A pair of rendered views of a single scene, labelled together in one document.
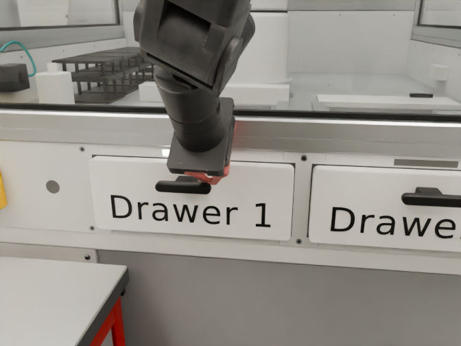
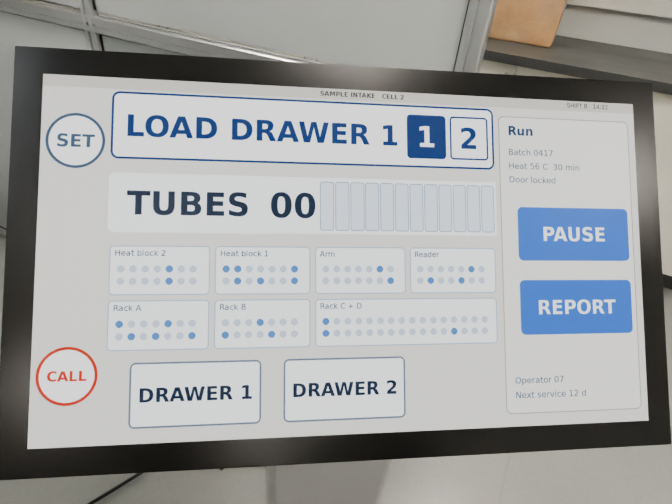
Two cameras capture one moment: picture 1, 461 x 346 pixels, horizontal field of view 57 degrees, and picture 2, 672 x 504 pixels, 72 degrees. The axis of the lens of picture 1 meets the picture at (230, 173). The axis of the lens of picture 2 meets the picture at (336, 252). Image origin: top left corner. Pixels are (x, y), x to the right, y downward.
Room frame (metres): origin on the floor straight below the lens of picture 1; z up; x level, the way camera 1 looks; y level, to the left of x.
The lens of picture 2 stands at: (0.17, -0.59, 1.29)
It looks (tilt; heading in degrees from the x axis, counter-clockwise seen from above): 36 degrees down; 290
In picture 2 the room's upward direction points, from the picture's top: 6 degrees clockwise
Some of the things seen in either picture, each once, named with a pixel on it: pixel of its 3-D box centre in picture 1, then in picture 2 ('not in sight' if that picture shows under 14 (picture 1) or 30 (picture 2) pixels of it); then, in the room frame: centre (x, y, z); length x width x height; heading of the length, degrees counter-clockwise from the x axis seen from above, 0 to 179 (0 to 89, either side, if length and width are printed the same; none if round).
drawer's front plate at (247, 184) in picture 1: (190, 198); not in sight; (0.56, 0.06, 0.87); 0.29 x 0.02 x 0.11; 82
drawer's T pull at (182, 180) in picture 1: (185, 184); not in sight; (0.53, 0.06, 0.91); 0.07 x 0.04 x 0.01; 82
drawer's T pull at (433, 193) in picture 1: (430, 195); not in sight; (0.49, -0.25, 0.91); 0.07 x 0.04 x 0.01; 82
